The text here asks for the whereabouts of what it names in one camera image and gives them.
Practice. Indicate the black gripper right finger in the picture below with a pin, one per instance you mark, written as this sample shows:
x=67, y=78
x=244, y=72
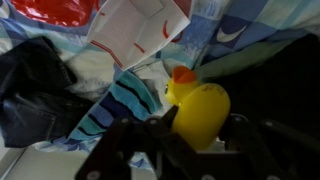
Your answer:
x=266, y=150

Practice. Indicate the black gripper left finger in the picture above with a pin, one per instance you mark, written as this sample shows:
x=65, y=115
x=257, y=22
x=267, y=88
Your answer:
x=133, y=150

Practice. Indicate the yellow rubber duck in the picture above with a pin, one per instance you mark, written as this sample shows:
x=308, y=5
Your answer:
x=200, y=113

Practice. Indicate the white red-print gift bag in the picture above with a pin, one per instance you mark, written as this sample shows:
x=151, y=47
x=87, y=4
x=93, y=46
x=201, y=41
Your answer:
x=136, y=30

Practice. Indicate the red plastic bag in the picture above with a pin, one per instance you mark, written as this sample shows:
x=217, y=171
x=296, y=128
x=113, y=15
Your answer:
x=56, y=11

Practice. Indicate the teal navy striped cloth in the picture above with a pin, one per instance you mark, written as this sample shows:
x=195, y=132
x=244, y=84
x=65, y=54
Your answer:
x=123, y=103

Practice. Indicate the black garment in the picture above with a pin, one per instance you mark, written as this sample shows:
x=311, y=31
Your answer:
x=276, y=90

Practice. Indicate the white cloth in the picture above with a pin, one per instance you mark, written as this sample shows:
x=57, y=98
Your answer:
x=90, y=73

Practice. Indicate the green cloth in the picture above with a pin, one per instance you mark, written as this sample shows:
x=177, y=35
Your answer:
x=240, y=60

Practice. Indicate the dark blue jeans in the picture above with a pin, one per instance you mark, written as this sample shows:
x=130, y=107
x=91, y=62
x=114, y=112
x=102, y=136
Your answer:
x=30, y=100

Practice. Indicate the blue white plaid bed sheet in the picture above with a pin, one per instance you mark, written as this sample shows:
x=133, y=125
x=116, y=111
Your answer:
x=233, y=23

